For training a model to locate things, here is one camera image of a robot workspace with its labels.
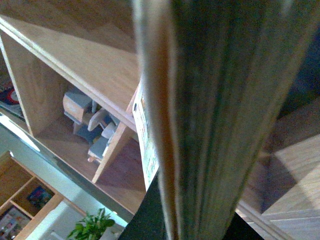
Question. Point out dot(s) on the white illustrated book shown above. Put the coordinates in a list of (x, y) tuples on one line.
[(150, 163)]

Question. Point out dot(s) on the background wooden cubby shelf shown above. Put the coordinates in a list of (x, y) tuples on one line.
[(14, 177)]

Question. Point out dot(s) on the colourful books in cubby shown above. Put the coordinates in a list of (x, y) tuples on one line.
[(18, 217)]

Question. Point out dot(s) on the wooden toy blocks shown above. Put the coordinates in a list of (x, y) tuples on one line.
[(91, 122)]

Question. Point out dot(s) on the grey curtain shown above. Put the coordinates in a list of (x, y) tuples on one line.
[(215, 75)]

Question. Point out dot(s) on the left wooden bookshelf unit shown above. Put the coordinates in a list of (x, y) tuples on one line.
[(44, 63)]

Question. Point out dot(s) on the wooden bookshelf unit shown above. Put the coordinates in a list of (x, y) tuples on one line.
[(44, 63), (281, 200)]

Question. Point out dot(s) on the green potted plant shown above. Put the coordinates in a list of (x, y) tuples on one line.
[(92, 226)]

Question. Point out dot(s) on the right wooden bookshelf unit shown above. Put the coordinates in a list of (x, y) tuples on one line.
[(281, 200)]

